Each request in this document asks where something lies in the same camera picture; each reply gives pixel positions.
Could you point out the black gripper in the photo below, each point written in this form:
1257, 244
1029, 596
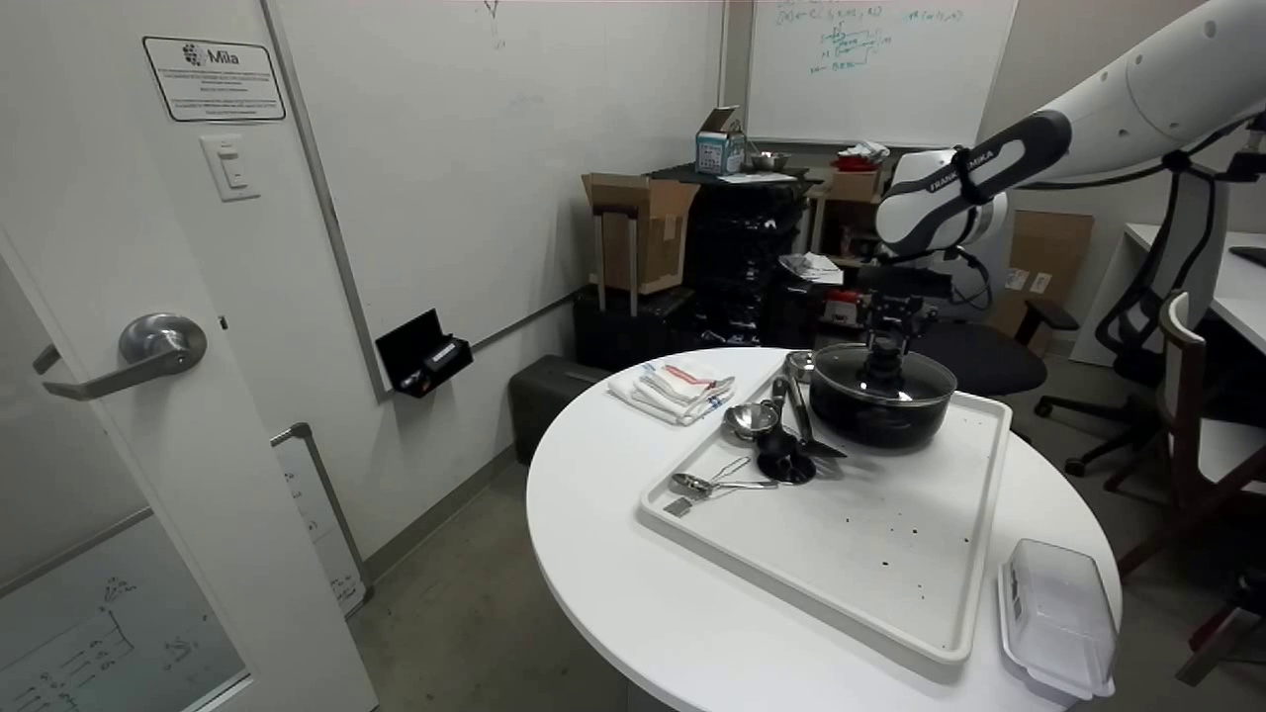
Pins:
899, 294

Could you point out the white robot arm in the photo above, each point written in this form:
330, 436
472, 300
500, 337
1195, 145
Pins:
1119, 119

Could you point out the blue tissue box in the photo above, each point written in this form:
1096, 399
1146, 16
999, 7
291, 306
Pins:
721, 152

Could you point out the black measuring spoon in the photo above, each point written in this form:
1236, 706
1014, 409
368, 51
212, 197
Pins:
783, 466

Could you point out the whiteboard with green writing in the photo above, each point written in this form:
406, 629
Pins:
854, 64

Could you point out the black mesh office chair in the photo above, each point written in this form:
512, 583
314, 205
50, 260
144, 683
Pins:
1147, 310

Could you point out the folded white cloth red stripe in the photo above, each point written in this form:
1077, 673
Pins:
674, 389

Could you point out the white desk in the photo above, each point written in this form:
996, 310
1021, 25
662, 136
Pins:
1230, 283

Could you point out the black whiteboard marker holder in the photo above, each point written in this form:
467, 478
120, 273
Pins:
419, 355

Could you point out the black storage box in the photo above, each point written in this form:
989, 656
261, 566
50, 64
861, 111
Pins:
552, 399

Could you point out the clear plastic food container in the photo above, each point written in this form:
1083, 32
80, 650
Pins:
1056, 620

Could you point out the open brown cardboard box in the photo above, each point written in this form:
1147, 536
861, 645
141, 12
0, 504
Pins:
643, 231

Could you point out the black cooking pot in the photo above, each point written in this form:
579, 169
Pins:
879, 425

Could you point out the large white plastic tray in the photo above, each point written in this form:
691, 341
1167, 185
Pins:
845, 536

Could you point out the black drawer cabinet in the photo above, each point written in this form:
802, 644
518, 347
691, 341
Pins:
744, 260

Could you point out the large blank wall whiteboard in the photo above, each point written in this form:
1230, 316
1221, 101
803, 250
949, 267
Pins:
500, 145

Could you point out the small metal measuring spoons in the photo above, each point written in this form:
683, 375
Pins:
697, 486

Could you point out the white door name sign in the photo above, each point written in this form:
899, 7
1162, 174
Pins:
215, 77

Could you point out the silver metal ladle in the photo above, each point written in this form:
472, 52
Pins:
778, 403

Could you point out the grey office chair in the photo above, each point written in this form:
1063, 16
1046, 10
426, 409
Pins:
982, 349

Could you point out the glass pot lid black knob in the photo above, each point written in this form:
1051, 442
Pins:
854, 381

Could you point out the white door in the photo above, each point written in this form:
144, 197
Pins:
158, 501

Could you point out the white light switch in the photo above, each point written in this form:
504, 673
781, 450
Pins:
229, 169

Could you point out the wooden shelf unit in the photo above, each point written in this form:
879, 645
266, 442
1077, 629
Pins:
845, 231

